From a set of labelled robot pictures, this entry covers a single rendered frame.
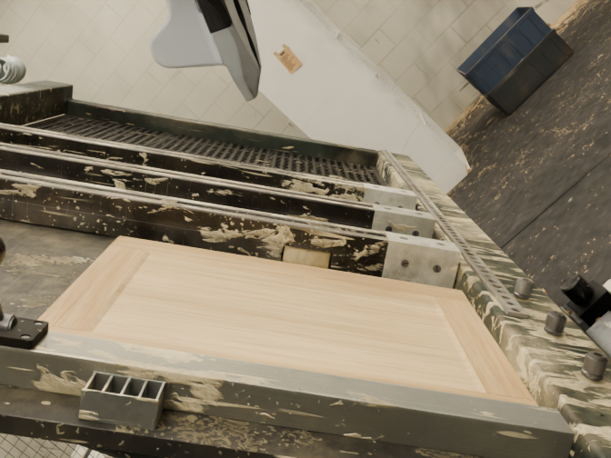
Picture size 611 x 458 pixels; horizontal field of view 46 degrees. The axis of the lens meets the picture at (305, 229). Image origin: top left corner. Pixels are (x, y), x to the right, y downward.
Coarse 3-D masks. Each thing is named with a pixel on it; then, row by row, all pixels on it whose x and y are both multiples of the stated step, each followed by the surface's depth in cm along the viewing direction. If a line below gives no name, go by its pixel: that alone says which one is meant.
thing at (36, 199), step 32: (0, 192) 117; (32, 192) 117; (64, 192) 117; (96, 192) 118; (128, 192) 122; (64, 224) 119; (96, 224) 119; (128, 224) 119; (160, 224) 119; (192, 224) 119; (224, 224) 119; (256, 224) 119; (288, 224) 119; (320, 224) 123; (256, 256) 120; (352, 256) 120; (384, 256) 120; (416, 256) 120; (448, 256) 120
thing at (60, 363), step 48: (48, 336) 71; (48, 384) 68; (192, 384) 68; (240, 384) 68; (288, 384) 69; (336, 384) 71; (384, 384) 73; (336, 432) 70; (384, 432) 70; (432, 432) 70; (480, 432) 70; (528, 432) 70
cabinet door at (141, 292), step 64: (128, 256) 105; (192, 256) 110; (64, 320) 80; (128, 320) 84; (192, 320) 87; (256, 320) 90; (320, 320) 94; (384, 320) 98; (448, 320) 102; (448, 384) 81; (512, 384) 84
